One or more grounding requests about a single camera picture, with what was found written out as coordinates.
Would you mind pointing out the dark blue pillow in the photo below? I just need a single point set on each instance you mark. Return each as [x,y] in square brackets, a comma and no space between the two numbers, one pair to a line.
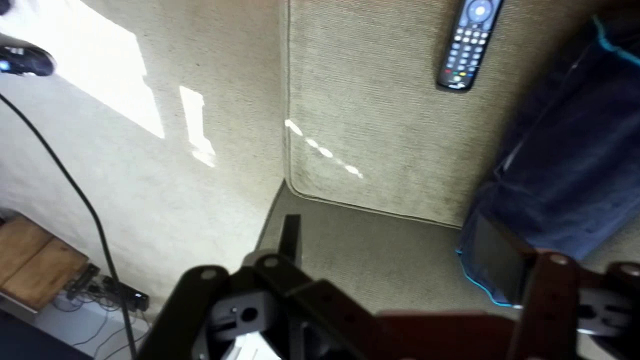
[572,166]

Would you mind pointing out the black remote control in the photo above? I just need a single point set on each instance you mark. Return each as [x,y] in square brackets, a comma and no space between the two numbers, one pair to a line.
[466,47]

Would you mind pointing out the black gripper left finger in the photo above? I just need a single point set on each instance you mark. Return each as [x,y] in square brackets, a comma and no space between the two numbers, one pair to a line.
[201,312]

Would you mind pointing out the black power strip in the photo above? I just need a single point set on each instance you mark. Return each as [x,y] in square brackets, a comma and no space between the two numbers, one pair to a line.
[110,289]

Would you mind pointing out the black rounded device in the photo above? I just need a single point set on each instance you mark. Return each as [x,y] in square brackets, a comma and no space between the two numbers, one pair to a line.
[23,58]

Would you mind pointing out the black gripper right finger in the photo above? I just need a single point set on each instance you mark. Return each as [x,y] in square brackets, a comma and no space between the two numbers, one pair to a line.
[553,301]

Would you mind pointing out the beige fabric couch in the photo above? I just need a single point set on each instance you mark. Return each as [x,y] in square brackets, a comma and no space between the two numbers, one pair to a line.
[373,121]

